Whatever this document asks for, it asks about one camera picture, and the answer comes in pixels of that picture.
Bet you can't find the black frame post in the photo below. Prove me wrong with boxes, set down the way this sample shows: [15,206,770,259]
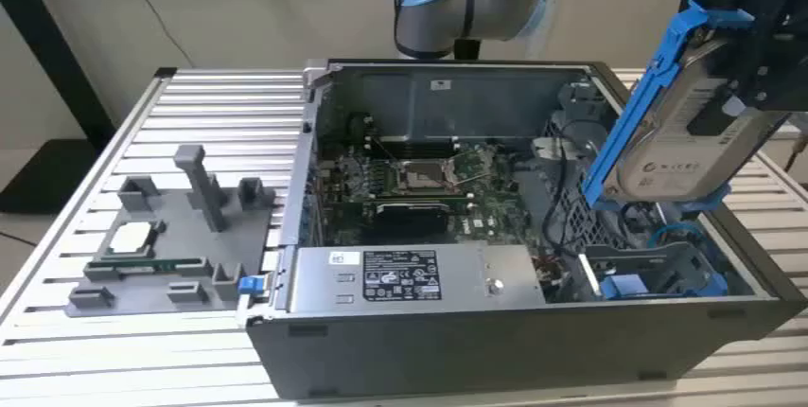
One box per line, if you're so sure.
[0,0,116,149]

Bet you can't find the silver power supply unit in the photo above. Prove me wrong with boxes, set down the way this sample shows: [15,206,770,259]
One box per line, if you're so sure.
[287,243,548,316]

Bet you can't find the black RAM slot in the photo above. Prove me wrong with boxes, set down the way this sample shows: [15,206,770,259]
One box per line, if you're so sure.
[372,196,475,205]
[372,190,475,199]
[364,147,460,159]
[364,137,460,150]

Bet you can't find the black floor pad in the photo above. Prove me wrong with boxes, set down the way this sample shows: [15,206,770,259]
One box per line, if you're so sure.
[0,138,98,215]

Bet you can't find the thin wall cable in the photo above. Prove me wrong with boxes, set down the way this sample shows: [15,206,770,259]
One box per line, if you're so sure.
[118,0,199,68]

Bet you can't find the grey metal disk bay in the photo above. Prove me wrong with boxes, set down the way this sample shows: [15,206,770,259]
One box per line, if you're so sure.
[571,241,728,303]

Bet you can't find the green RAM stick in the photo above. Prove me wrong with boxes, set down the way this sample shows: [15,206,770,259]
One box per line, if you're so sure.
[91,259,203,273]

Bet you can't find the hard disk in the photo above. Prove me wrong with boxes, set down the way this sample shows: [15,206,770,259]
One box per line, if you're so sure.
[580,0,795,214]

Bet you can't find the thick black wire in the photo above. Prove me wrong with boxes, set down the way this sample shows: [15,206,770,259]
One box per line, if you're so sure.
[542,120,608,257]

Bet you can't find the grey plastic parts rack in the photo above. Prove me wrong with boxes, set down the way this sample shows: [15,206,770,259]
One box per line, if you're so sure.
[66,144,279,318]

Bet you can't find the black open PC case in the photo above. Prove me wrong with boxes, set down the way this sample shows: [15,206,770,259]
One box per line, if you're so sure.
[236,57,808,401]

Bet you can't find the green Dell motherboard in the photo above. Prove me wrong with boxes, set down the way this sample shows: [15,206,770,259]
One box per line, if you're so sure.
[315,136,546,247]

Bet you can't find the blue disk carrier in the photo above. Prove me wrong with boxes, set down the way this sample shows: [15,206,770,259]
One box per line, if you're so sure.
[599,274,654,300]

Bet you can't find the blue disk wire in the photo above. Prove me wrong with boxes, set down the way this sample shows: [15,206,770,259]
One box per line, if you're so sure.
[648,221,700,264]

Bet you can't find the thin metal locking lever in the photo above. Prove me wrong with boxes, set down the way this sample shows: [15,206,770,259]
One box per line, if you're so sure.
[370,135,399,162]

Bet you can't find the CPU socket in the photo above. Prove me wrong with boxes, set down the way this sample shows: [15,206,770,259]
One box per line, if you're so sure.
[394,158,458,193]

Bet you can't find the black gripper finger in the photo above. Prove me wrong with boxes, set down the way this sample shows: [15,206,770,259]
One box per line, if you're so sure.
[686,41,758,137]

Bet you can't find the silver CPU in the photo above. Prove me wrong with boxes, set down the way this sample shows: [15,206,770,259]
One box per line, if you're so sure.
[107,222,159,255]

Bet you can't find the black disk wire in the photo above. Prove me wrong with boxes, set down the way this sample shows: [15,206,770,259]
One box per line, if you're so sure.
[620,202,664,250]

